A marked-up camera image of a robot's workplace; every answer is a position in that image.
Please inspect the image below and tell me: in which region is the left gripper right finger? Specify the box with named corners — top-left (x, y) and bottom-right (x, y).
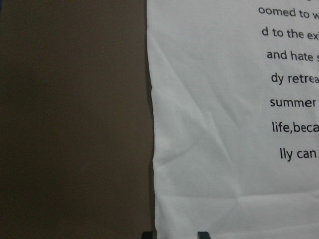
top-left (197, 231), bottom-right (211, 239)

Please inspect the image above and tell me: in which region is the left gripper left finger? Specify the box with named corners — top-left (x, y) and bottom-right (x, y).
top-left (141, 231), bottom-right (154, 239)

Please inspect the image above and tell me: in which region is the white long-sleeve printed shirt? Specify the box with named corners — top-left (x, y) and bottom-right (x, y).
top-left (147, 0), bottom-right (319, 239)

